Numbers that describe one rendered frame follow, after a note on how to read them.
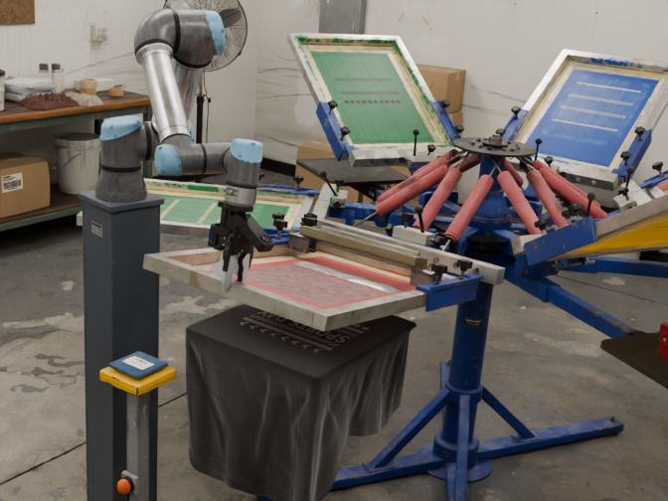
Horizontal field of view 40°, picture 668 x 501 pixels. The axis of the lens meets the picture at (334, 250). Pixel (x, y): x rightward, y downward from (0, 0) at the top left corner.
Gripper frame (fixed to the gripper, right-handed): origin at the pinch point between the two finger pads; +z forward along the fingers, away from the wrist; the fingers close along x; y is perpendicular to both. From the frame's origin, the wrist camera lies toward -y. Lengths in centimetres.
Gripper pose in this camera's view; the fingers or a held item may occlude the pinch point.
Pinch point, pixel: (234, 285)
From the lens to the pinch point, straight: 224.9
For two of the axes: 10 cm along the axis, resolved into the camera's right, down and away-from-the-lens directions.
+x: -5.5, 0.7, -8.3
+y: -8.2, -2.3, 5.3
